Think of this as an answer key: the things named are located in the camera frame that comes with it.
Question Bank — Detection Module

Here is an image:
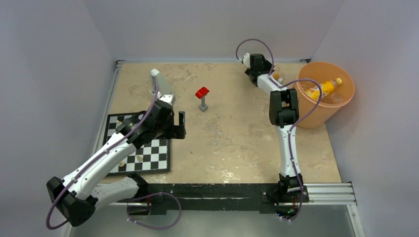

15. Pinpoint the orange bottle blue label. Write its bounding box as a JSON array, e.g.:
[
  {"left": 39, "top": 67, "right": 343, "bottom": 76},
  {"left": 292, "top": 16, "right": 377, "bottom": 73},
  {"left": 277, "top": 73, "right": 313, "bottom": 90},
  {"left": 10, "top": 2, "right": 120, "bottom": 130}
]
[{"left": 272, "top": 72, "right": 283, "bottom": 83}]

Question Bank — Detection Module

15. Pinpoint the yellow juice bottle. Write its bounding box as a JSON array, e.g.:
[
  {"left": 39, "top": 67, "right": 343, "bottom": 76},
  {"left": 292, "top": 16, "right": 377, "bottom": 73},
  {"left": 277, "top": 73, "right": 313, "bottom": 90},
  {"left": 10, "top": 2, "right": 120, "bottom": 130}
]
[{"left": 305, "top": 78, "right": 342, "bottom": 100}]

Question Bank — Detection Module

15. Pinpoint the clear plastic bottle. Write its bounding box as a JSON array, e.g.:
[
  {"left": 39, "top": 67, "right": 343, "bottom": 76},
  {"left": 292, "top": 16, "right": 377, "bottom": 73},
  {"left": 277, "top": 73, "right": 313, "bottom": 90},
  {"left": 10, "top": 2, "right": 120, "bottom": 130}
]
[{"left": 299, "top": 80, "right": 313, "bottom": 91}]

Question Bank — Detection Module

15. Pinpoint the clear bottle white label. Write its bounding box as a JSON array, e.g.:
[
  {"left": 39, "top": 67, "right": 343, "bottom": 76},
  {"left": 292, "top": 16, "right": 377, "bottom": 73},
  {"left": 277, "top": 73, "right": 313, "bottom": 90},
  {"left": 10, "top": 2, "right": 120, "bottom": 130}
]
[{"left": 330, "top": 92, "right": 345, "bottom": 104}]

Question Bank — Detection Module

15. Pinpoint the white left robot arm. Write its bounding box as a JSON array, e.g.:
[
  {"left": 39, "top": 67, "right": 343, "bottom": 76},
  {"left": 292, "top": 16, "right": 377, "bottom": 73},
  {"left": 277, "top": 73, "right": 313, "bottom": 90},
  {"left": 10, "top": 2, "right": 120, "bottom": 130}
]
[{"left": 46, "top": 94, "right": 186, "bottom": 230}]

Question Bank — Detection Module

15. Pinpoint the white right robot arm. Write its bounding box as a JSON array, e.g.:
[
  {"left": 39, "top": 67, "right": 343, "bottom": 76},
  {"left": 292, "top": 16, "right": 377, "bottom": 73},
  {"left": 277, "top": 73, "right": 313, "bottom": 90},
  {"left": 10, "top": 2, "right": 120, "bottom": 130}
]
[{"left": 241, "top": 53, "right": 303, "bottom": 203}]

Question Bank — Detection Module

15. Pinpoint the orange plastic bin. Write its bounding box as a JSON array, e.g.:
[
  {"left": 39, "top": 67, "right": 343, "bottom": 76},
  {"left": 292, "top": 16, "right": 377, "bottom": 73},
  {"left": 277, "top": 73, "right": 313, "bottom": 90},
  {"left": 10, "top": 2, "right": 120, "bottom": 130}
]
[{"left": 293, "top": 61, "right": 355, "bottom": 128}]

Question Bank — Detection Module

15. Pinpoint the black white chessboard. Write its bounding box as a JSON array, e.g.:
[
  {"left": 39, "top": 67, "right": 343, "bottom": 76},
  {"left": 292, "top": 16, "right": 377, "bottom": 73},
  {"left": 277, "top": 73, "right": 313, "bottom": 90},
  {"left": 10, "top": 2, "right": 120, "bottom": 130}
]
[{"left": 102, "top": 113, "right": 171, "bottom": 177}]

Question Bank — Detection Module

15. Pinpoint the white metronome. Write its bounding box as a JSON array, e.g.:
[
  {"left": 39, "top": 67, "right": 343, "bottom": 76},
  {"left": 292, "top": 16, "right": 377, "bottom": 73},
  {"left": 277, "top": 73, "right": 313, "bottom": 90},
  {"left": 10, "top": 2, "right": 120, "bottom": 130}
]
[{"left": 149, "top": 69, "right": 175, "bottom": 105}]

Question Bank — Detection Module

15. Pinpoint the red grey toy stand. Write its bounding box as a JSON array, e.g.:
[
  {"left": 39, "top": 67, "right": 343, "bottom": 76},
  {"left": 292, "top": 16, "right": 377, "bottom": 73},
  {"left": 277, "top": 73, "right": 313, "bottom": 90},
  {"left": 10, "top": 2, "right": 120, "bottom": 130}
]
[{"left": 195, "top": 87, "right": 209, "bottom": 112}]

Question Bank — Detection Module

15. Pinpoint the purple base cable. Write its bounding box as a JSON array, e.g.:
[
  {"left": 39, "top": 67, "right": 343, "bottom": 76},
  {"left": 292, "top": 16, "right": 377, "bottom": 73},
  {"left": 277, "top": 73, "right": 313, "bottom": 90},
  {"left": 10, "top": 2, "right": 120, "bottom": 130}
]
[{"left": 126, "top": 192, "right": 183, "bottom": 230}]

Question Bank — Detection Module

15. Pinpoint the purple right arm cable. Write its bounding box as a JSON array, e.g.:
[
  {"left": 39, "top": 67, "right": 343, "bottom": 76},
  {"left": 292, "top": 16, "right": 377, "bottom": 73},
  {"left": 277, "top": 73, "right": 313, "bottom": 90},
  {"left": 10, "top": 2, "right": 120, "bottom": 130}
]
[{"left": 235, "top": 39, "right": 324, "bottom": 223}]

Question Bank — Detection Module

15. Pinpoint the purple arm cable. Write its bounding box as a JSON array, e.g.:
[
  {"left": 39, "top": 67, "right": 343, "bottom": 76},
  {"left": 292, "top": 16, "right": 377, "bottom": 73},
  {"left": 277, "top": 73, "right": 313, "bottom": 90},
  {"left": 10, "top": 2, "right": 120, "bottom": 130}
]
[
  {"left": 235, "top": 39, "right": 324, "bottom": 223},
  {"left": 45, "top": 81, "right": 160, "bottom": 230}
]

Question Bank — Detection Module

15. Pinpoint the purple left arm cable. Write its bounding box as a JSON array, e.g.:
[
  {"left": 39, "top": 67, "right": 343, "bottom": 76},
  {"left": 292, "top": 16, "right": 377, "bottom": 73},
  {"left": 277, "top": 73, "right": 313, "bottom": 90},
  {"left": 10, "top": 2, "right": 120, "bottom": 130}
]
[{"left": 45, "top": 81, "right": 160, "bottom": 230}]

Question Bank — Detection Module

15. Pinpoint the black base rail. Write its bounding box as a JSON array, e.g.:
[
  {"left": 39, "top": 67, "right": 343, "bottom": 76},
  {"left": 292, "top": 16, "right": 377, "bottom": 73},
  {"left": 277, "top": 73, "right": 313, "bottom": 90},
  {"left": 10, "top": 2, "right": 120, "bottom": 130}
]
[{"left": 136, "top": 183, "right": 309, "bottom": 215}]

